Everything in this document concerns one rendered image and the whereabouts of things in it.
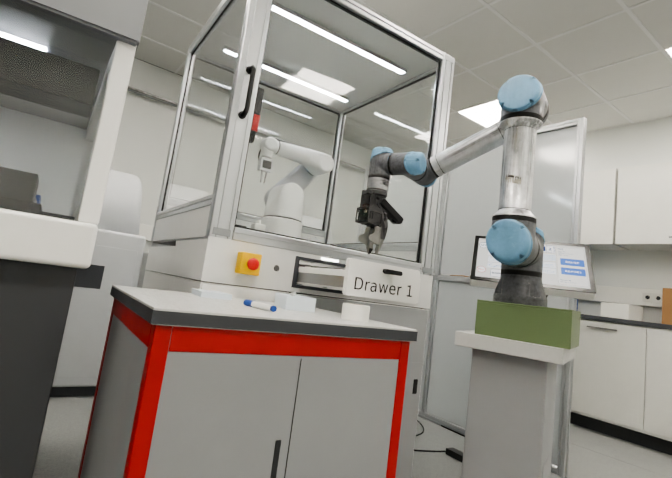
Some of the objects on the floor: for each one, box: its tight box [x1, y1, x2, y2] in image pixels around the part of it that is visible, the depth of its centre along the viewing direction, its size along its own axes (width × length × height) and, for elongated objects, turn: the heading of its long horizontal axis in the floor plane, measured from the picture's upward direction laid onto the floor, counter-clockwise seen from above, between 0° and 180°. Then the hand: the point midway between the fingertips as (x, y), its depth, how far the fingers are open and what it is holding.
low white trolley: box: [78, 285, 418, 478], centre depth 110 cm, size 58×62×76 cm
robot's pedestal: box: [454, 331, 575, 478], centre depth 125 cm, size 30×30×76 cm
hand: (374, 250), depth 149 cm, fingers open, 3 cm apart
